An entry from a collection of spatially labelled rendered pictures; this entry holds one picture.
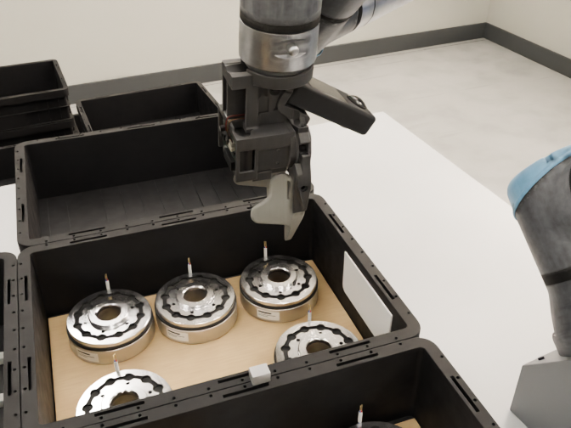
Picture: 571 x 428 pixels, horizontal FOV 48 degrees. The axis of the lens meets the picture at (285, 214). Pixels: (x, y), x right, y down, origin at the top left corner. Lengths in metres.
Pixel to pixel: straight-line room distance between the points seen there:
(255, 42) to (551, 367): 0.52
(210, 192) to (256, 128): 0.46
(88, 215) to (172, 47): 2.63
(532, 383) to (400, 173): 0.66
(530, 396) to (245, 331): 0.37
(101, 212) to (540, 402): 0.70
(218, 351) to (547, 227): 0.42
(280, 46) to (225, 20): 3.11
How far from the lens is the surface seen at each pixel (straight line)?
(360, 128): 0.71
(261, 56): 0.61
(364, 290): 0.78
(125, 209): 1.08
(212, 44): 3.72
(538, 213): 0.84
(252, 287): 0.85
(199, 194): 1.10
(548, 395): 0.89
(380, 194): 1.35
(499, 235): 1.28
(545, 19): 4.25
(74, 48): 3.56
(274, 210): 0.70
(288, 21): 0.59
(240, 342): 0.82
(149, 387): 0.74
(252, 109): 0.64
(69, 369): 0.83
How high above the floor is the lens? 1.40
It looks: 34 degrees down
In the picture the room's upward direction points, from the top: straight up
